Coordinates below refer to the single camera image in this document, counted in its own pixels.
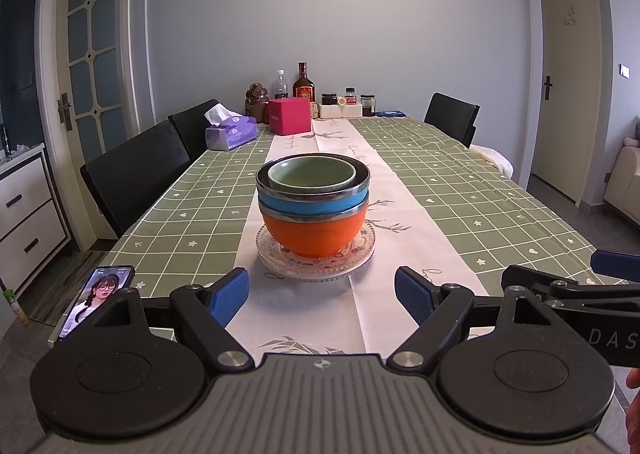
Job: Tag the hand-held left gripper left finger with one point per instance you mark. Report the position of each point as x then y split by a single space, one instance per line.
230 295

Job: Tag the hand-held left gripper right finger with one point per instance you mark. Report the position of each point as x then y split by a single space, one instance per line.
412 295

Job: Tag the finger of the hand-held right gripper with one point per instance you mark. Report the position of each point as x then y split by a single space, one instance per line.
540 280
617 265

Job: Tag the large glass plate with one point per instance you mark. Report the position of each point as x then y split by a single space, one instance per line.
310 270

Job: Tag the orange steel bowl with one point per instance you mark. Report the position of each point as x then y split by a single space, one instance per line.
310 237

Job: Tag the blue steel bowl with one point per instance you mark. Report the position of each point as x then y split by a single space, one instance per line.
310 210

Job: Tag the green ceramic bowl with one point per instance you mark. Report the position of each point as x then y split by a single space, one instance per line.
310 174

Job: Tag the person's right hand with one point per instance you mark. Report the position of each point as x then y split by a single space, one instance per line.
634 424

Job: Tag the cream sofa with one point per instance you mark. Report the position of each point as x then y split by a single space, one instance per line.
622 184

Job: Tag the green checkered tablecloth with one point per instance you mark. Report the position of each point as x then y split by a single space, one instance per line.
450 194

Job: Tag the white cloth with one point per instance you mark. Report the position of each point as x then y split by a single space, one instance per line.
495 161

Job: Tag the smartphone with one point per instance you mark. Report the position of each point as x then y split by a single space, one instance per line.
95 301

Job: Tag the large black chair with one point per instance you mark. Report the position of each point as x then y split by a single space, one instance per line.
135 178

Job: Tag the purple tissue pack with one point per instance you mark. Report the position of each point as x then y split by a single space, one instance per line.
235 133

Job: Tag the white deer print table runner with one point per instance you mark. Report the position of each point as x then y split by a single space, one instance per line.
340 143

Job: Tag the flat blue pack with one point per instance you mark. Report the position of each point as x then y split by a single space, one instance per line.
390 113

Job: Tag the pink box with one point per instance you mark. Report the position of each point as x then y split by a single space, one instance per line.
290 118

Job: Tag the brown flask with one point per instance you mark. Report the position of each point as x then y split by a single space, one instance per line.
256 106

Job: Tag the glass jar with dark contents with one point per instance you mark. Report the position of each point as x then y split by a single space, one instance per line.
367 106

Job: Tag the white box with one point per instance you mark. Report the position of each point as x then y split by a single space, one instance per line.
353 109
331 111

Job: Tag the small white dotted block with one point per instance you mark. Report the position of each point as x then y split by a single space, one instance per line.
315 110

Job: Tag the small red label bottle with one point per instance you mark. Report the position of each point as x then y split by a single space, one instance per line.
350 96

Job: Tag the dark lidded jar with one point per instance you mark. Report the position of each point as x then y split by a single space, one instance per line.
329 100

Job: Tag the clear plastic water bottle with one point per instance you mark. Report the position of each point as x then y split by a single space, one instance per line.
280 86

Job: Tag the white and green object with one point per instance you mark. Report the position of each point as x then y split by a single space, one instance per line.
15 308

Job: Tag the white drawer cabinet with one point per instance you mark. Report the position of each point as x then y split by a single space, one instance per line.
25 219

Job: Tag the amber liquor bottle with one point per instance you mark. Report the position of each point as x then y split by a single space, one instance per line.
304 86

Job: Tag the glass panel door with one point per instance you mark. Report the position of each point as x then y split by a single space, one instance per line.
95 48

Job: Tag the wall light switch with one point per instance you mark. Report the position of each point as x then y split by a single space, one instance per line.
625 71

